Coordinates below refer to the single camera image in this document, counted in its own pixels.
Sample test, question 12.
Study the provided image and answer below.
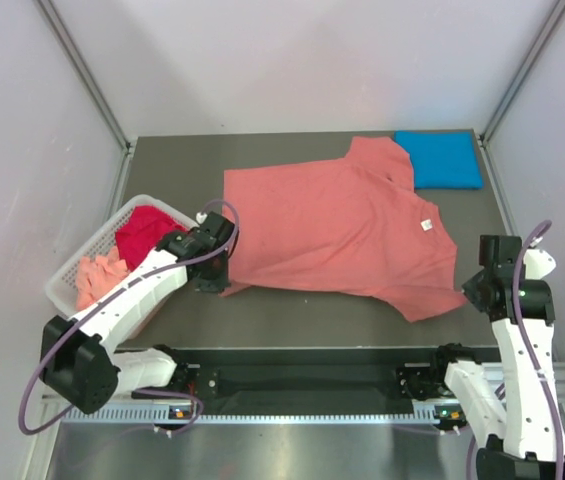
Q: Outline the magenta t shirt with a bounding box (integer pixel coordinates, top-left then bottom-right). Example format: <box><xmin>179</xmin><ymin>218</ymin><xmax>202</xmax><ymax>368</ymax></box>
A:
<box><xmin>115</xmin><ymin>205</ymin><xmax>188</xmax><ymax>271</ymax></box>

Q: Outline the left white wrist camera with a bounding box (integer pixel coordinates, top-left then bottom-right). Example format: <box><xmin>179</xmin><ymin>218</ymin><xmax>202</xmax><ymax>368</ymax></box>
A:
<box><xmin>196</xmin><ymin>212</ymin><xmax>208</xmax><ymax>224</ymax></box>

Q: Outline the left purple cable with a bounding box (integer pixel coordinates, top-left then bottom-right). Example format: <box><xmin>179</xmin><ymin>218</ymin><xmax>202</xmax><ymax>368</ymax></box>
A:
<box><xmin>17</xmin><ymin>198</ymin><xmax>241</xmax><ymax>436</ymax></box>

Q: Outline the folded blue t shirt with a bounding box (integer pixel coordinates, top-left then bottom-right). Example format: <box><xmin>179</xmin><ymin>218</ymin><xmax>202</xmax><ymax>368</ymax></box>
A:
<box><xmin>394</xmin><ymin>131</ymin><xmax>484</xmax><ymax>190</ymax></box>

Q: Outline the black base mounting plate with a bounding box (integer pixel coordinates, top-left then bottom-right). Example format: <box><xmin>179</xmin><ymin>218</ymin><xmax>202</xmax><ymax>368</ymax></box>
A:
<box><xmin>131</xmin><ymin>347</ymin><xmax>463</xmax><ymax>416</ymax></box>

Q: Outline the salmon pink t shirt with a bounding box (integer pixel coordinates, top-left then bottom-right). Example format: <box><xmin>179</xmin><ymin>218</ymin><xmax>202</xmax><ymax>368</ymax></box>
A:
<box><xmin>223</xmin><ymin>136</ymin><xmax>467</xmax><ymax>322</ymax></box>

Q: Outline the right aluminium frame post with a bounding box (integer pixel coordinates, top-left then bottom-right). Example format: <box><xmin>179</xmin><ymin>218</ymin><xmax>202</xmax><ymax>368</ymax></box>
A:
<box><xmin>478</xmin><ymin>0</ymin><xmax>565</xmax><ymax>147</ymax></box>

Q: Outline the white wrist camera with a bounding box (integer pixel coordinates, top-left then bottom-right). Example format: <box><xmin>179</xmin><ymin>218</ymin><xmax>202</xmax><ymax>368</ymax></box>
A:
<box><xmin>196</xmin><ymin>212</ymin><xmax>208</xmax><ymax>224</ymax></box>
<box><xmin>523</xmin><ymin>235</ymin><xmax>557</xmax><ymax>280</ymax></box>

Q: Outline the aluminium frame post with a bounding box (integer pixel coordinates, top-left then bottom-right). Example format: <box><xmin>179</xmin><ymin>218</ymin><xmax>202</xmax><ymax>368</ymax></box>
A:
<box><xmin>33</xmin><ymin>0</ymin><xmax>131</xmax><ymax>152</ymax></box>
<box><xmin>478</xmin><ymin>0</ymin><xmax>565</xmax><ymax>147</ymax></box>

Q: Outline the left aluminium frame post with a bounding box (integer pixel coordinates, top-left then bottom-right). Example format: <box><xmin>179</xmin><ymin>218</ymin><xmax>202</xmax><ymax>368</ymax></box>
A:
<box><xmin>33</xmin><ymin>0</ymin><xmax>131</xmax><ymax>152</ymax></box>

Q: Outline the white plastic laundry basket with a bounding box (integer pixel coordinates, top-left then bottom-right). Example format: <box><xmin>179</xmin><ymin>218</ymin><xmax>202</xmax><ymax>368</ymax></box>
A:
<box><xmin>45</xmin><ymin>194</ymin><xmax>197</xmax><ymax>344</ymax></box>

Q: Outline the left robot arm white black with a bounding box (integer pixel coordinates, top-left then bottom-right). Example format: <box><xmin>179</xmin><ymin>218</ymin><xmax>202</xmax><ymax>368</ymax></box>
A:
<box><xmin>39</xmin><ymin>212</ymin><xmax>237</xmax><ymax>414</ymax></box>

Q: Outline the grey slotted cable duct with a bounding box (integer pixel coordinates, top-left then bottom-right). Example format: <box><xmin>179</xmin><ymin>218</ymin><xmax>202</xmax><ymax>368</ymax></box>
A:
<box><xmin>63</xmin><ymin>402</ymin><xmax>466</xmax><ymax>428</ymax></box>

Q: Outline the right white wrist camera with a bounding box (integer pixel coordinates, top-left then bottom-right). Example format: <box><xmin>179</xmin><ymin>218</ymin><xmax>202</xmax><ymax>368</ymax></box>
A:
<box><xmin>523</xmin><ymin>235</ymin><xmax>557</xmax><ymax>280</ymax></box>

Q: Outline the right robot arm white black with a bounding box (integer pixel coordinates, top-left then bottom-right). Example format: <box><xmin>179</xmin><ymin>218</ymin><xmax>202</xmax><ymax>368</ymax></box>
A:
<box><xmin>428</xmin><ymin>222</ymin><xmax>565</xmax><ymax>479</ymax></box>

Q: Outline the light peach t shirt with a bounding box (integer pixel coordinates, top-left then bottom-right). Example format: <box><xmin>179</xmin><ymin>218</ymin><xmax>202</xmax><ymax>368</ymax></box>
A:
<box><xmin>75</xmin><ymin>246</ymin><xmax>130</xmax><ymax>311</ymax></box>

